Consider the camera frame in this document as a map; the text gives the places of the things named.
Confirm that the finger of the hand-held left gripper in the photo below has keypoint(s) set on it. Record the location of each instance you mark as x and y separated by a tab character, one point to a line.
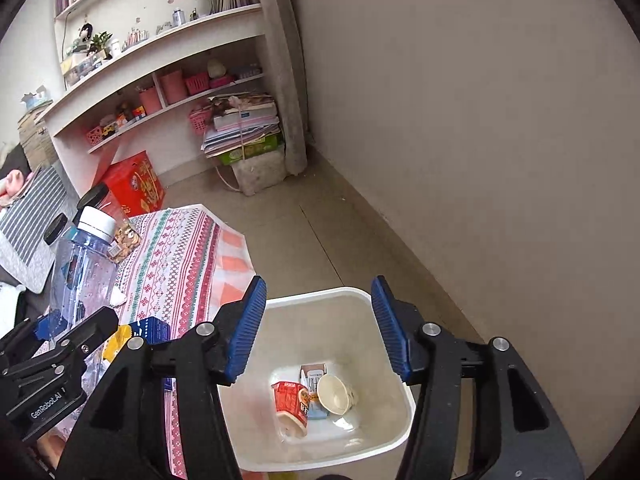
85	327
47	329

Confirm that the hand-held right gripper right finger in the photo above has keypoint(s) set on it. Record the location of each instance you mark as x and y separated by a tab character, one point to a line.
391	332

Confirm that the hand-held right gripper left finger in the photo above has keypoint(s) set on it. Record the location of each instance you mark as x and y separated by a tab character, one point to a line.
245	332

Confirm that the white plastic bin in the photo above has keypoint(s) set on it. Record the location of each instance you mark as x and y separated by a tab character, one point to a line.
350	320

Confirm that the blue paper packet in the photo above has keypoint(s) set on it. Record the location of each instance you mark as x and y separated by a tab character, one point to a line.
152	330

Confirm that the yellow wrapper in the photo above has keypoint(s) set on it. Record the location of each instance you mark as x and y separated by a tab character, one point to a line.
116	342

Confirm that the crumpled white tissue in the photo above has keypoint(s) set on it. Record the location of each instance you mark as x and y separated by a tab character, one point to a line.
118	297

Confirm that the clear water bottle white cap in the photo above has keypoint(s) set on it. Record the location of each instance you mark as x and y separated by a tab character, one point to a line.
82	270

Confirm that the small white drink carton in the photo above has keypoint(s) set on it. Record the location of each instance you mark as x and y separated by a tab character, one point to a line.
312	375

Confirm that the red instant noodle cup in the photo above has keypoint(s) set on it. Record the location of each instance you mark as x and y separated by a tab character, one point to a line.
290	400

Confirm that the white paper cup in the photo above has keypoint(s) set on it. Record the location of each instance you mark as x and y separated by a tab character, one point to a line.
332	392

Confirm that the nut jar black lid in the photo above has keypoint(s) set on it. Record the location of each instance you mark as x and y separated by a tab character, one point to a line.
122	240

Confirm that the patterned red green tablecloth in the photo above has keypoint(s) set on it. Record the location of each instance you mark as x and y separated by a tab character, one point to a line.
175	260

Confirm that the grey striped cushion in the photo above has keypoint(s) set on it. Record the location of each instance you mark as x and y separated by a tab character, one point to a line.
32	220

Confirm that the pink plush toy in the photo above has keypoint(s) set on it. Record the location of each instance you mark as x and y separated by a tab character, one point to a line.
12	185

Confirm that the red gift box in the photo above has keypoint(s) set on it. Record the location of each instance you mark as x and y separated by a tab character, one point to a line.
140	185

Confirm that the grey concrete block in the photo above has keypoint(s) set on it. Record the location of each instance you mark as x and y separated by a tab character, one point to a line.
260	175

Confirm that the green cardboard box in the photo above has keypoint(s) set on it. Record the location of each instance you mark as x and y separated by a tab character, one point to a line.
252	152

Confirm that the pink plastic basket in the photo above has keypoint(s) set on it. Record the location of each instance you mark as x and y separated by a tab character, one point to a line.
94	137
199	121
197	83

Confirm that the stacked cardboard boxes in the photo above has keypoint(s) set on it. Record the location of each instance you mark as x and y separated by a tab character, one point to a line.
35	137

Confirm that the stack of books and papers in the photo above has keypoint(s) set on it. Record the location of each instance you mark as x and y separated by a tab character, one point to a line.
242	120

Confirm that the blue tissue box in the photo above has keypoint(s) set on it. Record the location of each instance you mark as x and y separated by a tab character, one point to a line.
36	99

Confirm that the small pink storage bin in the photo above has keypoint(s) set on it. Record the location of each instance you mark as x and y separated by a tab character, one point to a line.
150	101

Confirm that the large pink storage bin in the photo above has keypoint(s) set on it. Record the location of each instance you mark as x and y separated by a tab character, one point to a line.
173	87

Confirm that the beige stuffed toy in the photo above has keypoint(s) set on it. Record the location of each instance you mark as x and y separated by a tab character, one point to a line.
216	68

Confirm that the white bookshelf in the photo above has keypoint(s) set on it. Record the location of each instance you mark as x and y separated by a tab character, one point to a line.
150	55

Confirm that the small green potted plant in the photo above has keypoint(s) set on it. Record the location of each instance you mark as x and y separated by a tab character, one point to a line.
101	42

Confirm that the black white plush figure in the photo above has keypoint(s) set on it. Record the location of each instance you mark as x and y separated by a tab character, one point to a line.
86	32

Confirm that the small clear shelf bottle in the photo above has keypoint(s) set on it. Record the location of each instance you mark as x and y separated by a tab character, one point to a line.
178	17

